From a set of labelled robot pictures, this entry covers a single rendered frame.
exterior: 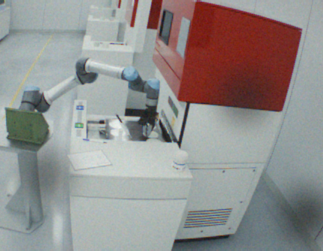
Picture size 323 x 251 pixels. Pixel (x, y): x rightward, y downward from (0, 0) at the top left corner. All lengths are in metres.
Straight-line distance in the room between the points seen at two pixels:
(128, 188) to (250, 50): 1.02
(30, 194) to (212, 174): 1.34
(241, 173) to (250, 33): 0.98
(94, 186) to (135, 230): 0.40
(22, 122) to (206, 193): 1.33
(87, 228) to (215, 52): 1.21
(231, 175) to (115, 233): 0.89
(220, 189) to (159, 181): 0.74
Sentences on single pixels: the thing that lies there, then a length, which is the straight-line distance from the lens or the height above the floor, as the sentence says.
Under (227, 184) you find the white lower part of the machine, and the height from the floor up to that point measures 0.64.
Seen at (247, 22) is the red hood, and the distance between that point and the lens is 1.80.
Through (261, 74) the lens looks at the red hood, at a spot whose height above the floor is 1.45.
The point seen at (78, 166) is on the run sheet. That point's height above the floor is 0.97.
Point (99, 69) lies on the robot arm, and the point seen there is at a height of 1.29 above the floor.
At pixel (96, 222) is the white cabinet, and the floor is 0.63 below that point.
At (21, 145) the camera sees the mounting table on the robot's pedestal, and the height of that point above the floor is 0.82.
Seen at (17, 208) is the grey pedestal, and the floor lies 0.06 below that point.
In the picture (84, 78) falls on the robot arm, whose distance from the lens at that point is 2.13.
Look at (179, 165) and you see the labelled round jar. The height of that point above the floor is 1.01.
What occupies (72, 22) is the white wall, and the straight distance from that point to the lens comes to 9.83.
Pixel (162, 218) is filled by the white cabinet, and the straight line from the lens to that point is 1.79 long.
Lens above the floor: 1.88
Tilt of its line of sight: 26 degrees down
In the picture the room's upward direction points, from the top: 10 degrees clockwise
